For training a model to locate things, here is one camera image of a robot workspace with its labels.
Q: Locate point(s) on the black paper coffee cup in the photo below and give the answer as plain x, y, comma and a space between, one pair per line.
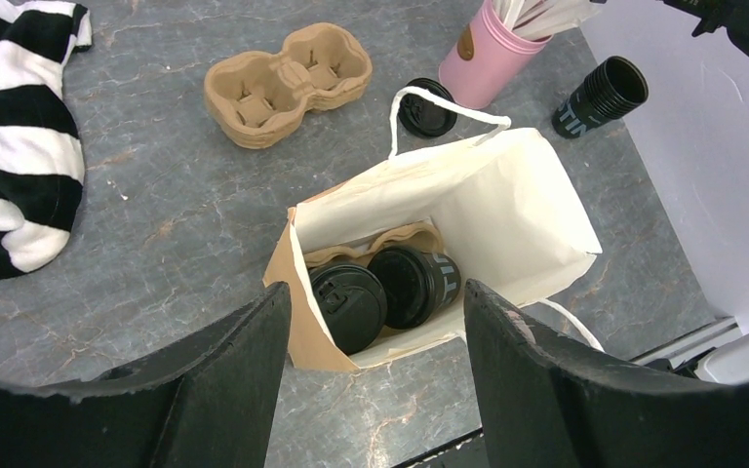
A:
348, 307

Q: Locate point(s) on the black white striped cloth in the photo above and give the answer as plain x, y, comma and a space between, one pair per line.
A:
42, 165

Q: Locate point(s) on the brown paper bag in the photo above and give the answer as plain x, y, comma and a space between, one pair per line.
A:
502, 201

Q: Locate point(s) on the brown cardboard cup carrier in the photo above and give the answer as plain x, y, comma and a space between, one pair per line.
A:
421, 235

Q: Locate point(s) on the white wrapped stirrer sticks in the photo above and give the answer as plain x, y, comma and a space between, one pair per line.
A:
538, 19

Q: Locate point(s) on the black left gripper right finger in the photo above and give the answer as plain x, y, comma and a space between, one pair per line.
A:
547, 400

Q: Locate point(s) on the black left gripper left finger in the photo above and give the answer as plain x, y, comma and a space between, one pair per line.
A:
207, 400

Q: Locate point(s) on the black plastic cup lid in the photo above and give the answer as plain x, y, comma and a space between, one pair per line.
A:
422, 118

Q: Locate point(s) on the pink stirrer holder cup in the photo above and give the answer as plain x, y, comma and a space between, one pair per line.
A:
485, 58

